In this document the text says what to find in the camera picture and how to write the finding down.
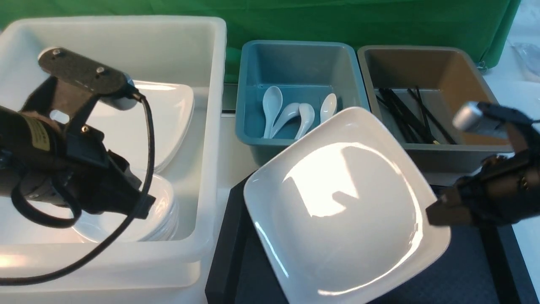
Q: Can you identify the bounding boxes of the black chopsticks in bin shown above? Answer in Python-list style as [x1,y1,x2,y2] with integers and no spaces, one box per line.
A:
[376,86,457,145]

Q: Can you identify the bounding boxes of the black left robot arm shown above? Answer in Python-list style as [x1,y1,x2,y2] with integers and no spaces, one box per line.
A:
[1,76,156,229]

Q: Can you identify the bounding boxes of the teal plastic bin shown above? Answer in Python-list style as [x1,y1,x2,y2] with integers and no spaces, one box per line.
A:
[235,40,370,166]

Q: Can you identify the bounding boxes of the white ceramic spoon left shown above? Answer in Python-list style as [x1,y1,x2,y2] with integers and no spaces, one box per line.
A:
[262,85,283,138]

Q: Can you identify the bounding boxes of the black camera cable left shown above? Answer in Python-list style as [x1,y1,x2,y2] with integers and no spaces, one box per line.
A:
[0,91,156,287]

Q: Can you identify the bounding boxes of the top stacked white square plate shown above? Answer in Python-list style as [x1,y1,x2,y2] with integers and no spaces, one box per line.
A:
[87,81,194,173]

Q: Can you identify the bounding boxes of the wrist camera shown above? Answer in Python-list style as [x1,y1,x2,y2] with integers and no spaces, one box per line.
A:
[452,101,539,139]
[38,47,138,111]

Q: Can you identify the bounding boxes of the stacked white small bowl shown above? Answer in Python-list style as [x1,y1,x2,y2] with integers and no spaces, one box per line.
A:
[73,174,178,243]

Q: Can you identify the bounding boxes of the brown plastic bin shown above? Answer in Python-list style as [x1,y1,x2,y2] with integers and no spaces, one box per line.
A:
[357,46,512,173]

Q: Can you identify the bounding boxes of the black serving tray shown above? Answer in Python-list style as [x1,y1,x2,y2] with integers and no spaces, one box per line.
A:
[205,179,539,304]

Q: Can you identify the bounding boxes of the white ceramic spoon middle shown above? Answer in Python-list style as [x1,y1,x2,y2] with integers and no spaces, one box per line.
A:
[270,103,300,138]

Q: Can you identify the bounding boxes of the green backdrop cloth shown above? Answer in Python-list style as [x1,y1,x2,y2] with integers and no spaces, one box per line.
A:
[0,0,521,82]

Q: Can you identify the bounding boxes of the large white rice plate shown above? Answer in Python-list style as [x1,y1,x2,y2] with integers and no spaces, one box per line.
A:
[243,107,451,304]

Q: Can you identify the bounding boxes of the large white plastic tub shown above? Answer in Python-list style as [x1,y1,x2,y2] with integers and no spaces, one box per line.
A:
[1,16,227,294]

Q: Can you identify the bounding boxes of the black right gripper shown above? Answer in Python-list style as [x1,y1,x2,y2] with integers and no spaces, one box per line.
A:
[426,122,540,227]

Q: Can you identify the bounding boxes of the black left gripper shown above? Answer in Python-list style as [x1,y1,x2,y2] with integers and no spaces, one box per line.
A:
[19,76,155,220]

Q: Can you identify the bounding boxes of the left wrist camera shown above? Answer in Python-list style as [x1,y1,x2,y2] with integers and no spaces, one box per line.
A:
[38,47,138,111]

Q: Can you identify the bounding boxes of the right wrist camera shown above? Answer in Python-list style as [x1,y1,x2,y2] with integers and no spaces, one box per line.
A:
[452,101,539,139]

